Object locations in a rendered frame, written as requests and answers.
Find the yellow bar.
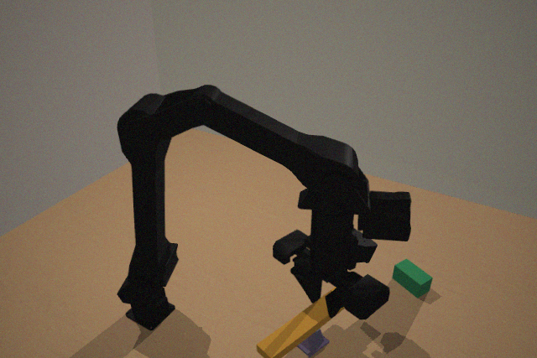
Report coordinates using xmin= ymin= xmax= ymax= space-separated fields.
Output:
xmin=257 ymin=287 xmax=336 ymax=358

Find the green rectangular block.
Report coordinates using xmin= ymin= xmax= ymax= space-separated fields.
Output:
xmin=393 ymin=259 xmax=432 ymax=298

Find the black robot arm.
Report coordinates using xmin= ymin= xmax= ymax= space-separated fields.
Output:
xmin=117 ymin=85 xmax=411 ymax=330

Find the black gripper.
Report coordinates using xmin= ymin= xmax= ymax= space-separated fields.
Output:
xmin=273 ymin=229 xmax=390 ymax=320

